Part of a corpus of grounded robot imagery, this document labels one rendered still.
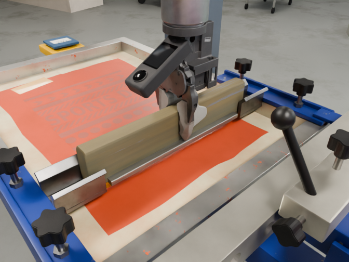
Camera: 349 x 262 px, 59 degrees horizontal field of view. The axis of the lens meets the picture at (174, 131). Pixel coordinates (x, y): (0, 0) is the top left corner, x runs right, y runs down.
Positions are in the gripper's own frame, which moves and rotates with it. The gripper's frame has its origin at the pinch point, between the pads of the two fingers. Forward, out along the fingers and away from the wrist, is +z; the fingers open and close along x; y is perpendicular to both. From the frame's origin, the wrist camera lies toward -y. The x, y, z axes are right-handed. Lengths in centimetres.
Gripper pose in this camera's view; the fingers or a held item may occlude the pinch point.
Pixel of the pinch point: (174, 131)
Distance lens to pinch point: 59.5
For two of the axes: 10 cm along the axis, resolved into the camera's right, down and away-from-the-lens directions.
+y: 7.5, -3.7, 5.5
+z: 0.0, 8.3, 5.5
